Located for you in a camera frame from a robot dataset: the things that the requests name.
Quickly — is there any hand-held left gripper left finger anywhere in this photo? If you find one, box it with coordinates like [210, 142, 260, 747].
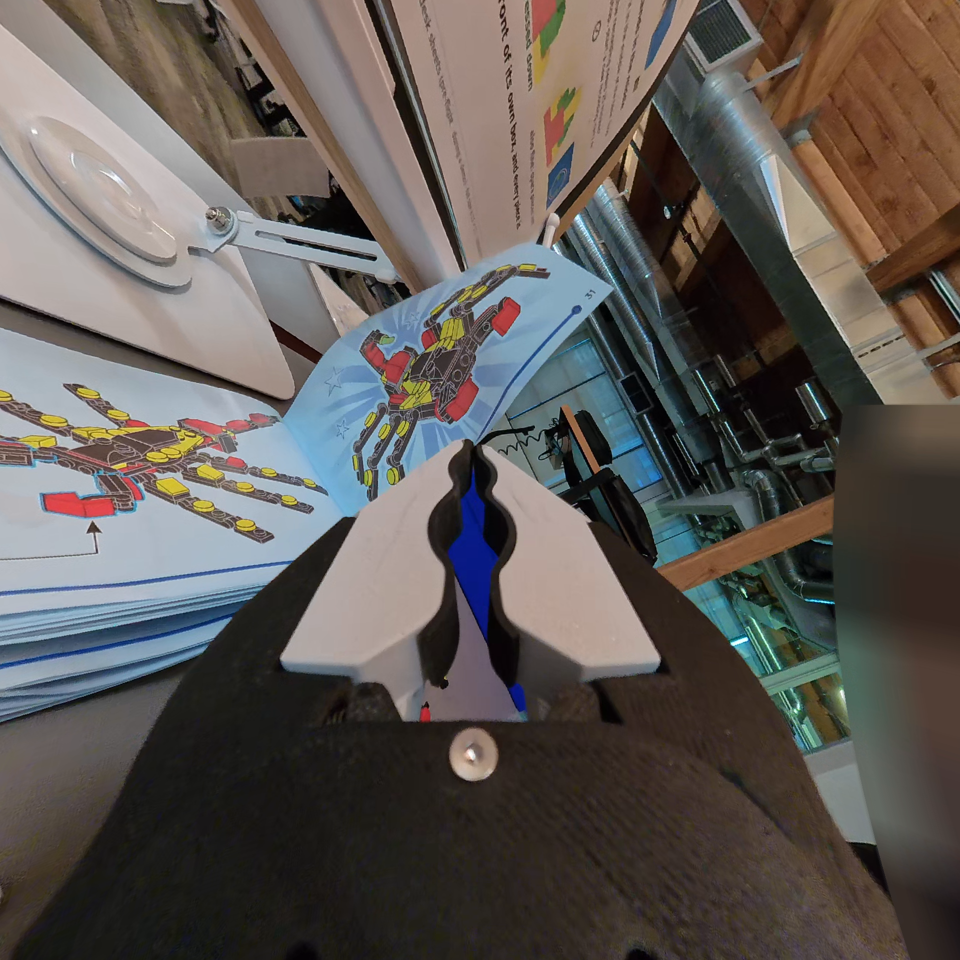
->
[279, 441, 476, 723]

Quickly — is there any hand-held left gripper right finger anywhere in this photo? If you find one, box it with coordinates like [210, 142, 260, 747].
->
[480, 444, 663, 708]

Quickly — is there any white tablet stand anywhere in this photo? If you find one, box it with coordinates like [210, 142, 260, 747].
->
[0, 22, 402, 402]

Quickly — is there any lego instruction booklet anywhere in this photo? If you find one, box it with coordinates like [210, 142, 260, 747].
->
[0, 241, 612, 723]

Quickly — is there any blue plastic bin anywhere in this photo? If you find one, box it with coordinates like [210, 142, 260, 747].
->
[445, 461, 528, 721]

